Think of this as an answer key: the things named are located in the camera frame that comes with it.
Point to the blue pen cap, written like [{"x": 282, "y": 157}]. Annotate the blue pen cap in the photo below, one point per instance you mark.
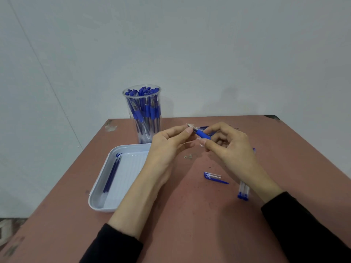
[{"x": 214, "y": 178}]

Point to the person's left thumb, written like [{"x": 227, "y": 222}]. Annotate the person's left thumb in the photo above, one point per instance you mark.
[{"x": 187, "y": 144}]

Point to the blue pen part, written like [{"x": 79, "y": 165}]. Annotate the blue pen part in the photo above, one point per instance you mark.
[{"x": 204, "y": 128}]

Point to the white plastic tray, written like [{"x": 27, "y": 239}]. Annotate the white plastic tray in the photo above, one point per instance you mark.
[{"x": 126, "y": 172}]

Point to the person's left hand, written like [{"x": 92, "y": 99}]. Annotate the person's left hand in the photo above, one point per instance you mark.
[{"x": 161, "y": 153}]

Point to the clear plastic pen cup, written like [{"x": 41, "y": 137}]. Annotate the clear plastic pen cup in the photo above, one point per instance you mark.
[{"x": 142, "y": 134}]

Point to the person's right forearm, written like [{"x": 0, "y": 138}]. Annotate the person's right forearm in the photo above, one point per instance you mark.
[{"x": 290, "y": 224}]

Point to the person's left middle finger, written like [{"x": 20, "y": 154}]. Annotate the person's left middle finger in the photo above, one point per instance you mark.
[{"x": 175, "y": 128}]

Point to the person's left forearm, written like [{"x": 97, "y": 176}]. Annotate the person's left forearm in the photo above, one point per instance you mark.
[{"x": 134, "y": 205}]

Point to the small grey debris bits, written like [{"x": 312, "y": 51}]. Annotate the small grey debris bits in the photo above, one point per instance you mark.
[{"x": 188, "y": 156}]

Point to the blue grip pen front section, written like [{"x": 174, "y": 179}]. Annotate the blue grip pen front section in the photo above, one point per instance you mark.
[{"x": 203, "y": 134}]

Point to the person's right thumb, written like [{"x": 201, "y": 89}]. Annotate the person's right thumb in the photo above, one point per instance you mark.
[{"x": 211, "y": 146}]

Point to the bunch of blue capped pens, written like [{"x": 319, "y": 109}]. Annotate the bunch of blue capped pens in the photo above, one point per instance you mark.
[{"x": 142, "y": 109}]

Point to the person's right hand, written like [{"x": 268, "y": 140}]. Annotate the person's right hand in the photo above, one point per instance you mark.
[{"x": 235, "y": 150}]

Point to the clear pen barrel blue end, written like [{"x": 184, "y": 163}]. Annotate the clear pen barrel blue end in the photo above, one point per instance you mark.
[
  {"x": 240, "y": 192},
  {"x": 246, "y": 193}
]

